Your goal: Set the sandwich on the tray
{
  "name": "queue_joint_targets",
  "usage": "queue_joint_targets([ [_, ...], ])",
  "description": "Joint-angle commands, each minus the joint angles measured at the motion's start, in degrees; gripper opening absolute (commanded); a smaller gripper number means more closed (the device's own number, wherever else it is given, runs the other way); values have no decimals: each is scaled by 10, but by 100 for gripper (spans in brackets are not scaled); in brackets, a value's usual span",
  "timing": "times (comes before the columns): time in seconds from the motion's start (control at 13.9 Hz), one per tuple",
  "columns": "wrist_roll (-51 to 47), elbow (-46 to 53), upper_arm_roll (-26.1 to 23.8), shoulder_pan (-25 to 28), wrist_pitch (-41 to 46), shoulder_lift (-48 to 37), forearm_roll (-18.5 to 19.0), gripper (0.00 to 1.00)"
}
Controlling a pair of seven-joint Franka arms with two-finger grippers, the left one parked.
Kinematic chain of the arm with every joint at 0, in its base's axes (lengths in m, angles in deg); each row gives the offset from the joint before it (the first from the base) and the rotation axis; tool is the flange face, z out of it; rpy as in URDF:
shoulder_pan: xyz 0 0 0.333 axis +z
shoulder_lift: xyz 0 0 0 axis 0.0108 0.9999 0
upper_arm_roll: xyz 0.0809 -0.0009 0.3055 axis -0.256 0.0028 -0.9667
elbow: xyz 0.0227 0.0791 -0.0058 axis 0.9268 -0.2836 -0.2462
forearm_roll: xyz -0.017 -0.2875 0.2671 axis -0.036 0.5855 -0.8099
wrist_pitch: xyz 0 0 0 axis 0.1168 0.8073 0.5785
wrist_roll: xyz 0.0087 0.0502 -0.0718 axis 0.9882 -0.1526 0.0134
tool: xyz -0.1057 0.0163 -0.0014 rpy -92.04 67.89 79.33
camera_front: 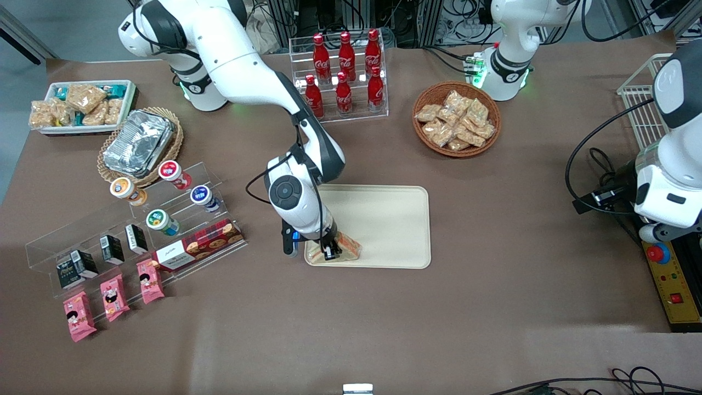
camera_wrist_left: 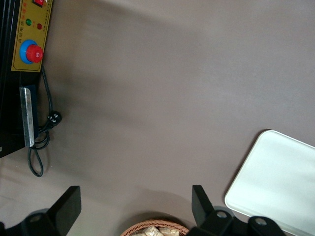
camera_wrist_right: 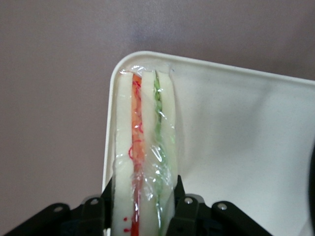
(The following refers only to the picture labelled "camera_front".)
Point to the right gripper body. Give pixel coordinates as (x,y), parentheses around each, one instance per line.
(328,242)

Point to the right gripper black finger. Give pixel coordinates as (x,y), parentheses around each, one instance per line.
(332,253)

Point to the triangle sandwich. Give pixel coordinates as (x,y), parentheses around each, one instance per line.
(351,249)

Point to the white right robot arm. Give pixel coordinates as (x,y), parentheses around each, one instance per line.
(236,60)

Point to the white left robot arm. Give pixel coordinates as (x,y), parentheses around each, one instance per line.
(677,137)

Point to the cream plastic serving tray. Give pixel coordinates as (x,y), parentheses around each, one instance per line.
(384,219)

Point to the red emergency stop button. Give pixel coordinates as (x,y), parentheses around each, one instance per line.
(656,253)

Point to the black control box yellow panel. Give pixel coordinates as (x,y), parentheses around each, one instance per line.
(672,285)

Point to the red plaid cookie box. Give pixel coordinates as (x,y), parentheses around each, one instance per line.
(203,244)

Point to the blue gum bottle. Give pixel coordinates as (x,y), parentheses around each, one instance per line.
(202,195)

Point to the clear acrylic bottle rack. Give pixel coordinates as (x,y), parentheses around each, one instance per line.
(356,112)

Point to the small silver metal object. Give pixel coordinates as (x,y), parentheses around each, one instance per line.
(357,389)

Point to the red cola bottle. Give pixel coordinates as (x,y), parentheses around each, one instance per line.
(344,94)
(346,52)
(313,97)
(375,88)
(373,48)
(321,55)

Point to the wicker basket with snack packets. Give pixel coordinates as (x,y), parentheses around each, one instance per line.
(426,141)

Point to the wrapped rice cracker snack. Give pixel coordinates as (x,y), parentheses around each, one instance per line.
(114,109)
(428,112)
(85,96)
(485,130)
(478,111)
(439,133)
(458,145)
(469,136)
(64,112)
(457,101)
(44,115)
(448,115)
(96,116)

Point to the red gum bottle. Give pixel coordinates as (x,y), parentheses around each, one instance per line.
(174,174)

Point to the green gum bottle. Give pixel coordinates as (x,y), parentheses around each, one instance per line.
(158,219)

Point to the pink cartoon snack packet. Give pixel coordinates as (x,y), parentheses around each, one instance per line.
(149,282)
(79,318)
(114,299)

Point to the small black carton box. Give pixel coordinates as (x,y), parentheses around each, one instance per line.
(86,264)
(136,240)
(67,274)
(112,249)

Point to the orange gum bottle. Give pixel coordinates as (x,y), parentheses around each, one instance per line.
(125,189)

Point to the silver foil container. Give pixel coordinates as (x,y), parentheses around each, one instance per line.
(137,142)

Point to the wicker basket with foil container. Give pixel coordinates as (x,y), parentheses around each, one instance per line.
(109,175)

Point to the green lit connector box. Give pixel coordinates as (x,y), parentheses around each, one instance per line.
(474,63)

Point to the teal snack packet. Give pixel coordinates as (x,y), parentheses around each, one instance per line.
(60,92)
(112,89)

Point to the white rectangular snack bin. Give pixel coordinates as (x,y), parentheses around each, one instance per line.
(82,130)

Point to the clear acrylic stand with packets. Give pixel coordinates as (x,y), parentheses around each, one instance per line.
(44,252)

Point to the dark metal beam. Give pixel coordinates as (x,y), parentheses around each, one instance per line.
(22,41)

